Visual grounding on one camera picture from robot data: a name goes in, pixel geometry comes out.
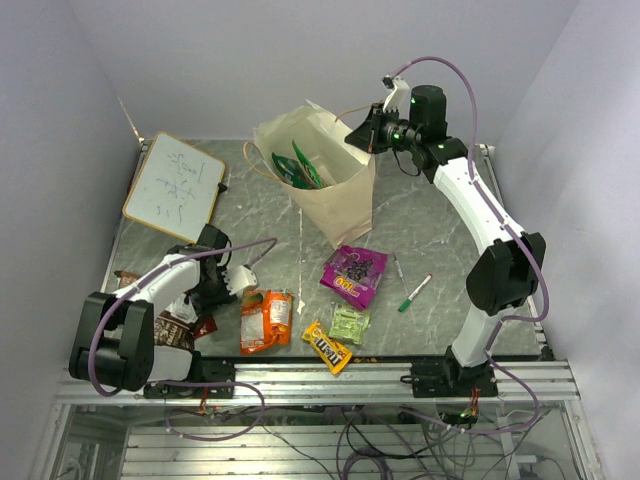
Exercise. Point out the white marker pen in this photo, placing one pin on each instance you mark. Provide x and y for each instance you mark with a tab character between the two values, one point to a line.
410	298

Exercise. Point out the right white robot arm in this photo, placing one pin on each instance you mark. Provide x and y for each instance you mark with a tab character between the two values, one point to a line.
413	120

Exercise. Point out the orange snack bag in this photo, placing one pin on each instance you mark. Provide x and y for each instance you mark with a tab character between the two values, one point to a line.
266	319

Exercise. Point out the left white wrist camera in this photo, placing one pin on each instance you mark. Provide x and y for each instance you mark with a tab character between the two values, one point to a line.
239	279

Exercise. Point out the red snack packet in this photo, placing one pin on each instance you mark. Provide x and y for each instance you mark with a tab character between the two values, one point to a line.
204	326

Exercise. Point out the green Chuba cassava chips bag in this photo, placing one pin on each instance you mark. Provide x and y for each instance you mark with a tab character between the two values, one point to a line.
314	179

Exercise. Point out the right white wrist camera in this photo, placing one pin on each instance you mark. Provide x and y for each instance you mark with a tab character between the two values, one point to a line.
398	90

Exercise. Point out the dark green crisps bag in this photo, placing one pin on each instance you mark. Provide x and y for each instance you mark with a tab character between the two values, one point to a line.
288	169

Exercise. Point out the aluminium rail frame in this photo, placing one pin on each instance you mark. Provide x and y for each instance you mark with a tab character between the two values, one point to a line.
289	417

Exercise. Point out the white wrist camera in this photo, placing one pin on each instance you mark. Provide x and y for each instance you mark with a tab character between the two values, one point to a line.
239	279
398	90

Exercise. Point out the brown snack bag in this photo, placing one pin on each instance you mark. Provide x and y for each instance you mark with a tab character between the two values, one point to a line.
174	326

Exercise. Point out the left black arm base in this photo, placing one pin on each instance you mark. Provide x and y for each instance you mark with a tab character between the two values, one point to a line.
208	375

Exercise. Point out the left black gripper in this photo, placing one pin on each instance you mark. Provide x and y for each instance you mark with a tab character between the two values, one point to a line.
204	305

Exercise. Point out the grey ballpoint pen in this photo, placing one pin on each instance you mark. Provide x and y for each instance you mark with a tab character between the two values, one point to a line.
400	273

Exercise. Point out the yellow M&M's bag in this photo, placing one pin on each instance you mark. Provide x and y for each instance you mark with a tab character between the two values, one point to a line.
333	353

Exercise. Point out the light green snack packet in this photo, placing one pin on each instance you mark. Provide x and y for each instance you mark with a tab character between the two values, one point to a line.
349	325

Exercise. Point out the purple snack bag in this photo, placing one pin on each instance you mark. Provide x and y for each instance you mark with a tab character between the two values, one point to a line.
354	273

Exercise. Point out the yellow framed whiteboard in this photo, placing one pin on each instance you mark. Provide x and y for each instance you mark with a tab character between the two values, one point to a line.
175	189

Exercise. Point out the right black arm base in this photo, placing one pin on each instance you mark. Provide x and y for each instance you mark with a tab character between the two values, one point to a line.
443	376

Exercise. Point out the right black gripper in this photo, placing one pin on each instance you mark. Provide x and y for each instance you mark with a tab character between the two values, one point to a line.
367	135

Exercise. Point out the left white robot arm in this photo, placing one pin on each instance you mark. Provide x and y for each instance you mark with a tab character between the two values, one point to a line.
145	332

